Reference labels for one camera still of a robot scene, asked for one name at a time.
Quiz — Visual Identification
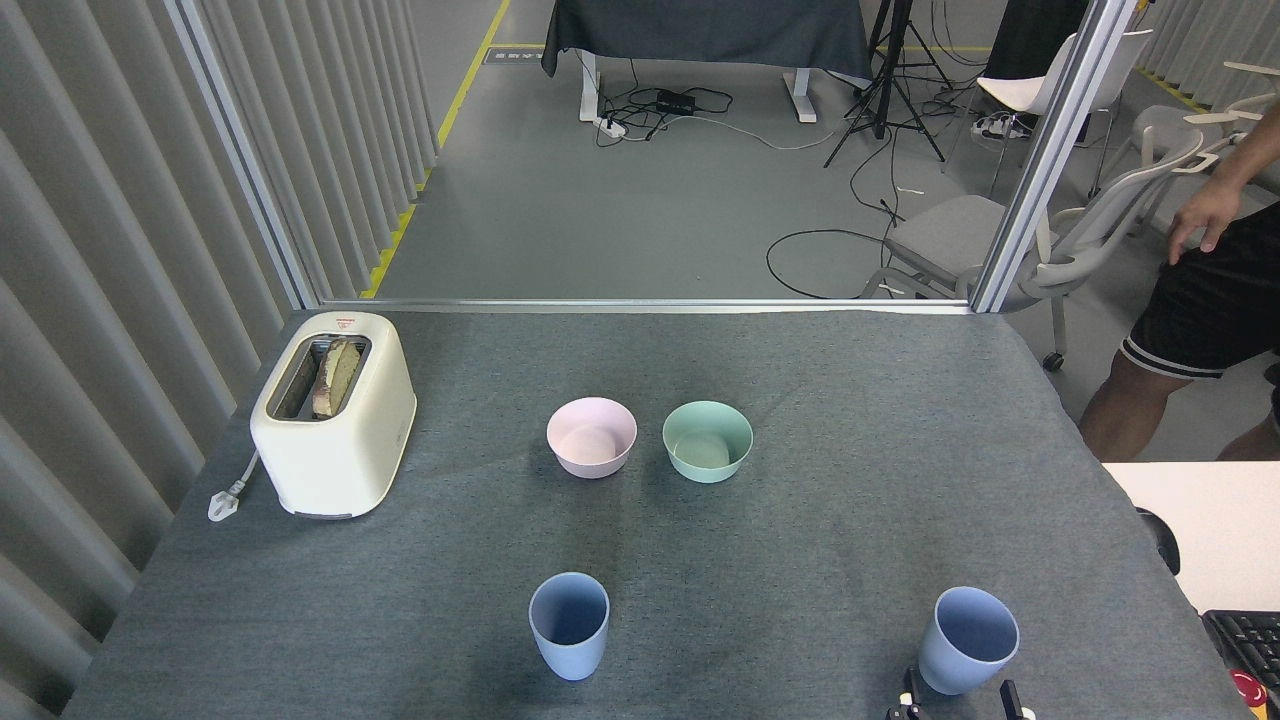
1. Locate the person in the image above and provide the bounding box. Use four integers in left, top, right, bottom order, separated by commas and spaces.
1078, 205, 1280, 463

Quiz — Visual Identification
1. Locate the grey office chair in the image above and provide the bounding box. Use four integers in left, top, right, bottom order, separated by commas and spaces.
862, 130, 1236, 373

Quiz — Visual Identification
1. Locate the toasted bread slice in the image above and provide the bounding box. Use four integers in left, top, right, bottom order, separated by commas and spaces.
312, 338, 363, 419

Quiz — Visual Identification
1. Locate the dark cloth on background table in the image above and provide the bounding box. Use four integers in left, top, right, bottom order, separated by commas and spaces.
541, 0, 873, 83

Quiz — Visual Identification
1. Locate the black looped floor cable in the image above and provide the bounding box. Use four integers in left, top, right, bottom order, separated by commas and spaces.
766, 229, 903, 300

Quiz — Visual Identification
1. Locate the white frame office chair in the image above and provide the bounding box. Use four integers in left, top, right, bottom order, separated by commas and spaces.
1130, 62, 1280, 173

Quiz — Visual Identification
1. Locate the cream white toaster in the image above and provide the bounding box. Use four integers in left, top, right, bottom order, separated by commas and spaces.
250, 311, 418, 520

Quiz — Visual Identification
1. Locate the blue cup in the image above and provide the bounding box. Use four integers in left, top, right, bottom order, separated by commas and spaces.
918, 586, 1021, 696
528, 572, 611, 682

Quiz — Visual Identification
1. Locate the white background table frame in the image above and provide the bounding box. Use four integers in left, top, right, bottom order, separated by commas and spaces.
578, 50, 818, 125

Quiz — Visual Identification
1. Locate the silver frame post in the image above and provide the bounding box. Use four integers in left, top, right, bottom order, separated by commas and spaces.
165, 0, 321, 311
970, 0, 1141, 314

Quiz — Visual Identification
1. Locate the pink bowl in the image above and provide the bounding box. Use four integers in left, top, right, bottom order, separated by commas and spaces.
546, 397, 638, 480

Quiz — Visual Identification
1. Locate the black rounded device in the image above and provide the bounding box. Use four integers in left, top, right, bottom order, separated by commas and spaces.
1137, 508, 1182, 577

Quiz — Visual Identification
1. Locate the white toaster power plug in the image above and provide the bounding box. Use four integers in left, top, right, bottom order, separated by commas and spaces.
208, 450, 263, 523

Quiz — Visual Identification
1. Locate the black keyboard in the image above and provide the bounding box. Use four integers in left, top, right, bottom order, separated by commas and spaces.
1200, 609, 1280, 693

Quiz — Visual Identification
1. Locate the silver frame rail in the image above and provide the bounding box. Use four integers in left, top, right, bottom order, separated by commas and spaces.
318, 298, 976, 316

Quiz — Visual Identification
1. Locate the white desk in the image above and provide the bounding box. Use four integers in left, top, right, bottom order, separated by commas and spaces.
1100, 462, 1280, 614

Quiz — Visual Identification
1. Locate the person's hand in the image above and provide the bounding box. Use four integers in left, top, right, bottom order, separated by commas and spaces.
1167, 184, 1247, 266

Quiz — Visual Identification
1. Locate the black tripod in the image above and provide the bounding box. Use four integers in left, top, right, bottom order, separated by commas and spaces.
824, 0, 947, 169

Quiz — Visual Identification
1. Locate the white floor cable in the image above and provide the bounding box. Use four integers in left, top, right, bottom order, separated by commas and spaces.
688, 113, 839, 152

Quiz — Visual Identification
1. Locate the grey table cloth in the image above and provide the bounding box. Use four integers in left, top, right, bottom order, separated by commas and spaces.
62, 310, 1251, 720

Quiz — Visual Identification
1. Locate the green bowl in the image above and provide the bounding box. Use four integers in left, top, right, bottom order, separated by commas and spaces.
662, 401, 754, 485

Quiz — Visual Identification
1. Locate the white plastic chair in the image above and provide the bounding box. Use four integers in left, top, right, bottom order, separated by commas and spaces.
975, 29, 1154, 197

